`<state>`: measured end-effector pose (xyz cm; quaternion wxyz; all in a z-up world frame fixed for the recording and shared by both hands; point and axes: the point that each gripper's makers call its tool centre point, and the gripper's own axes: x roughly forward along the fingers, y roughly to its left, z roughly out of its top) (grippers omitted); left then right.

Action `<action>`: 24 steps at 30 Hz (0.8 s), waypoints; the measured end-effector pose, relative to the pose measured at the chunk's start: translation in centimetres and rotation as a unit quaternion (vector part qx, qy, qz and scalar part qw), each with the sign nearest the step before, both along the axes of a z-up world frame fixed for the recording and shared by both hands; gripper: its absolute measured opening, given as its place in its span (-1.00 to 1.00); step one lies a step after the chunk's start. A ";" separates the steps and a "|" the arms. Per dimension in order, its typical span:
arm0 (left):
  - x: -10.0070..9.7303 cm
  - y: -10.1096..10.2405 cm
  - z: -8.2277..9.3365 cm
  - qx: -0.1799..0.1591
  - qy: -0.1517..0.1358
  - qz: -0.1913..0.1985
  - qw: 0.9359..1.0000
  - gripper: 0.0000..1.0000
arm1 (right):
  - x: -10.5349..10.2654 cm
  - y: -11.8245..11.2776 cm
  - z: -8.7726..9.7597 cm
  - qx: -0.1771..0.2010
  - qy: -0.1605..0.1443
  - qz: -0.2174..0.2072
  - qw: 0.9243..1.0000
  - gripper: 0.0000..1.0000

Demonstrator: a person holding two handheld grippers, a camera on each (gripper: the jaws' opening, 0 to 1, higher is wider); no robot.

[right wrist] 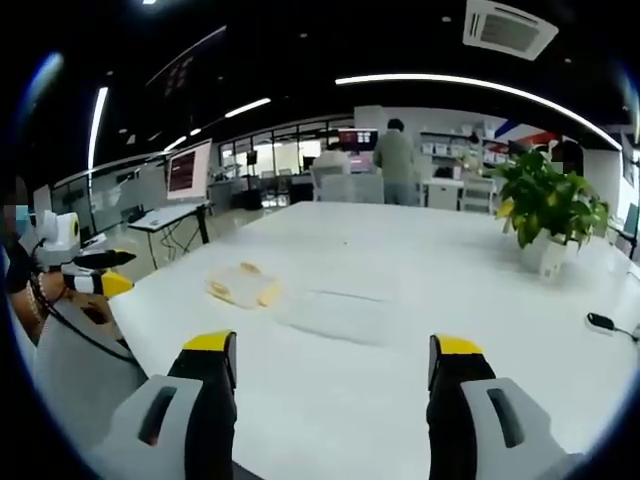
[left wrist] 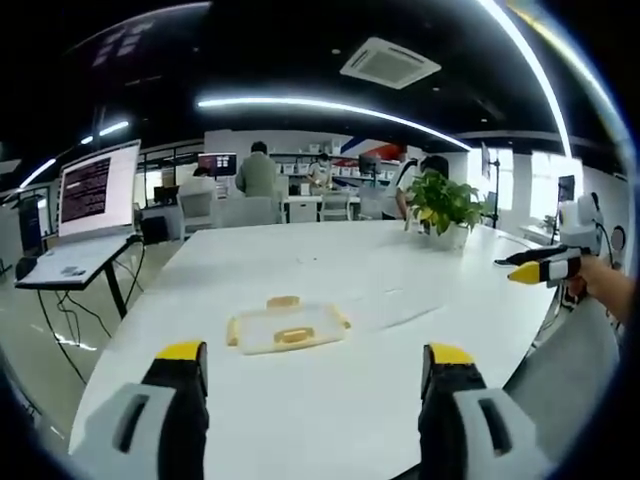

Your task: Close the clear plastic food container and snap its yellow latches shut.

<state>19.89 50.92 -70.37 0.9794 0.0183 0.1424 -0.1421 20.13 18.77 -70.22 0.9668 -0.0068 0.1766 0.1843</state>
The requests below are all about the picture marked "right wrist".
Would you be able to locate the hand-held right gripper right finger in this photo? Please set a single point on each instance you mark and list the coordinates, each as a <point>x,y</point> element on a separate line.
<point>455,400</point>

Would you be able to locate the wall screen with red picture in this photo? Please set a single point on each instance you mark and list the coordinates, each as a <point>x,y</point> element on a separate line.
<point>358,139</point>

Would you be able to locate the white cabinet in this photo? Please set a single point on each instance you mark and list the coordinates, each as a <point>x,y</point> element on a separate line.
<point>477,195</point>

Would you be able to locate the white storage shelf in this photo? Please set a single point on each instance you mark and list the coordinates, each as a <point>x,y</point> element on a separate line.
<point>450,150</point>

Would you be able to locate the white plant pot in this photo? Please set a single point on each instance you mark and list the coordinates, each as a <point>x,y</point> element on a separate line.
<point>545,260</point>

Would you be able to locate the white desk with black legs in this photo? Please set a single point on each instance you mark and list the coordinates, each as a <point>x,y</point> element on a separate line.
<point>165,215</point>

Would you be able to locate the ceiling air conditioner vent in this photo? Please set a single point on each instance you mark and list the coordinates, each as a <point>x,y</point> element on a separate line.
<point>510,27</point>

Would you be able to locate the green potted plant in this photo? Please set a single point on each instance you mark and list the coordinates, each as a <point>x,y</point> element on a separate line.
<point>547,200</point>

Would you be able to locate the computer monitor with red screen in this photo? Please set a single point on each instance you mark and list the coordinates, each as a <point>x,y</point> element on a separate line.
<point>188,171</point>

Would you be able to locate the clear plastic bag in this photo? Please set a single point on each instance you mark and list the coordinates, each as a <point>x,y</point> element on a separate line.
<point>340,317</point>

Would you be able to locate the long ceiling light strip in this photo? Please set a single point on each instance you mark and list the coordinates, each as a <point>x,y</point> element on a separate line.
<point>475,87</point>

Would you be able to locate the clear bag with yellow food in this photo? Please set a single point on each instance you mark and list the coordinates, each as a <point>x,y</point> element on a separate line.
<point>245,287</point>

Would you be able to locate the person's left hand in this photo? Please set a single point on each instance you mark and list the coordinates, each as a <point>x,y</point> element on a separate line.
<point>52,287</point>

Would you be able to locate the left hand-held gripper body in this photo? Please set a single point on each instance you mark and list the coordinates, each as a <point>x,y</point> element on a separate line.
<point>56,237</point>

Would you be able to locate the small black white device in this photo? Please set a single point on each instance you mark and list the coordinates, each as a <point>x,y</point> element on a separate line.
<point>601,321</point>

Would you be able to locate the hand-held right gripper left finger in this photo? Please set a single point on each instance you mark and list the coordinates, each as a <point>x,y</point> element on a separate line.
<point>200,400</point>

